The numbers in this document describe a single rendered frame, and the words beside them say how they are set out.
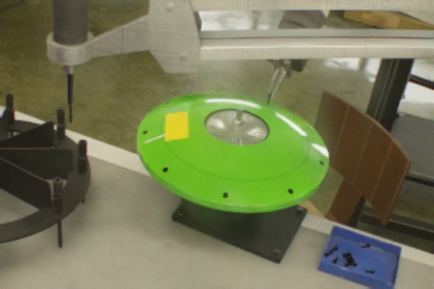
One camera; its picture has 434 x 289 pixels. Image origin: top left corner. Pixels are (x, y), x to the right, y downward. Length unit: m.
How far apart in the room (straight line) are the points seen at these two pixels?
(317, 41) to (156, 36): 0.16
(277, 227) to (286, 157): 0.16
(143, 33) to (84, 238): 0.45
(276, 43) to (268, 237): 0.46
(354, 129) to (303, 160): 0.59
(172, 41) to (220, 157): 0.32
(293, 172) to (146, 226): 0.27
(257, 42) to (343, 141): 0.94
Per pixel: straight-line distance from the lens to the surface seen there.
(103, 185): 1.06
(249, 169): 0.85
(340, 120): 1.50
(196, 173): 0.84
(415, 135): 2.72
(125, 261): 0.92
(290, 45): 0.59
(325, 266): 0.96
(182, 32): 0.57
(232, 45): 0.59
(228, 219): 0.95
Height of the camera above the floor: 1.59
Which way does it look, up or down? 35 degrees down
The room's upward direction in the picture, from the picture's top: 9 degrees clockwise
